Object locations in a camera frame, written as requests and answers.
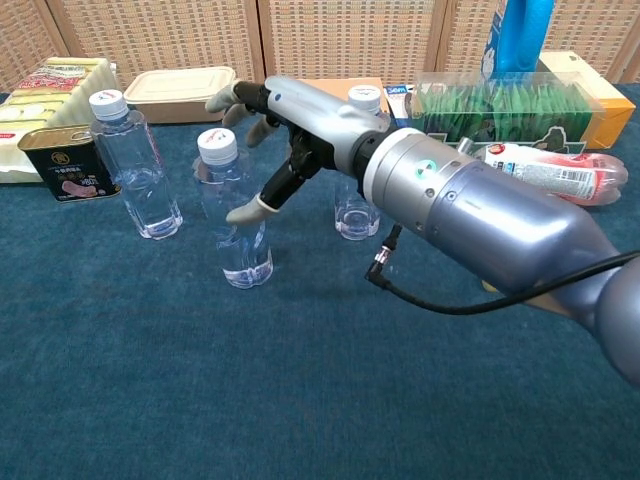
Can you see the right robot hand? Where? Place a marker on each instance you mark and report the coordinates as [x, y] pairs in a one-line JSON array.
[[320, 120]]

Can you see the clear water bottle white cap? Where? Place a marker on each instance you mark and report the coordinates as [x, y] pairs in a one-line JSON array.
[[132, 165], [240, 240], [357, 220]]

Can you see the kraft spiral notebook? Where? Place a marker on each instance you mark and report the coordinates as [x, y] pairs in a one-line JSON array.
[[340, 86]]

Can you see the white blue toothpaste box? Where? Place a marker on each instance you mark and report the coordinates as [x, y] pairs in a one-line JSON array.
[[400, 102]]

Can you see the wooden rattan folding screen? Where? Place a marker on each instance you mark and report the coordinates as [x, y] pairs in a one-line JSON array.
[[350, 35]]

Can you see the kraft lunch box with lid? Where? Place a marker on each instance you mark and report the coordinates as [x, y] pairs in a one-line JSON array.
[[180, 97]]

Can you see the clear box green tea sachets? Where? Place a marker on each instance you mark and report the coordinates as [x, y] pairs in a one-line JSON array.
[[500, 107]]

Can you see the blue plastic detergent bottle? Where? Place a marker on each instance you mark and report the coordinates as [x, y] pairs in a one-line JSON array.
[[522, 35]]

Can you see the pink labelled drink bottle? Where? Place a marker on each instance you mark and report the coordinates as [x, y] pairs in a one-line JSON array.
[[560, 172]]

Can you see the black luncheon meat can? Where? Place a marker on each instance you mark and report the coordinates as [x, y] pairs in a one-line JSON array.
[[70, 172]]

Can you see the teal table cloth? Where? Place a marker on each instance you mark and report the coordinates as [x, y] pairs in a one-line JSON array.
[[225, 375]]

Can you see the cream foam sponge package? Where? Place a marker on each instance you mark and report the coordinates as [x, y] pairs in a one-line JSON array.
[[45, 95]]

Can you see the yellow white carton box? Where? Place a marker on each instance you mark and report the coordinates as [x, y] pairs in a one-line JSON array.
[[605, 100]]

